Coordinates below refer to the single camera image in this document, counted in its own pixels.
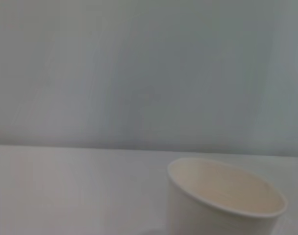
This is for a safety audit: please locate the white paper cup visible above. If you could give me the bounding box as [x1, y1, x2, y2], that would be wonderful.
[167, 158, 288, 235]

